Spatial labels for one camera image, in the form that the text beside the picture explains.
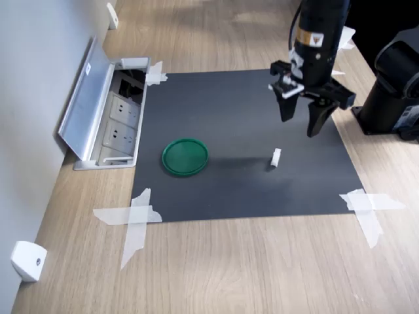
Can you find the white masking tape patch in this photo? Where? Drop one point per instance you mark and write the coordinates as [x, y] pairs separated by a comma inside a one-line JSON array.
[[347, 37], [363, 202], [155, 76], [137, 214]]

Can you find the white gripper camera box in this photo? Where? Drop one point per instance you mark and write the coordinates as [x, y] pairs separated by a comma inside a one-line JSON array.
[[289, 91]]

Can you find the dark grey mat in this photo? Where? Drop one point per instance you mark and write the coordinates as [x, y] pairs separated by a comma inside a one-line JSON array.
[[229, 114]]

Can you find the small white bracket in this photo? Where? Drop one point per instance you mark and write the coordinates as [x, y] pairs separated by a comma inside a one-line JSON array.
[[112, 16], [27, 261]]

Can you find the white power socket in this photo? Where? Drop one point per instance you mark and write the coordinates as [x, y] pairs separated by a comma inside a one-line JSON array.
[[119, 134], [126, 108]]

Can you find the small white plastic terminal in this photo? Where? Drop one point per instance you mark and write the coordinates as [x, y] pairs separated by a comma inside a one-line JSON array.
[[275, 158]]

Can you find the round green lid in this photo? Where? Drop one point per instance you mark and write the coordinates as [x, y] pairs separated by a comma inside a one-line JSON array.
[[185, 157]]

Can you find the small white duct label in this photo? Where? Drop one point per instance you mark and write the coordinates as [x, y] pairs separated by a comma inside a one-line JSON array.
[[88, 69]]

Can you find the white tape wrap on wrist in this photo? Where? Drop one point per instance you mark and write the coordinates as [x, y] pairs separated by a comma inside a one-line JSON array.
[[296, 65]]

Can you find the grey partition panel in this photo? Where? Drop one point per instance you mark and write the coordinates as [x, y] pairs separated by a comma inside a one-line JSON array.
[[32, 98]]

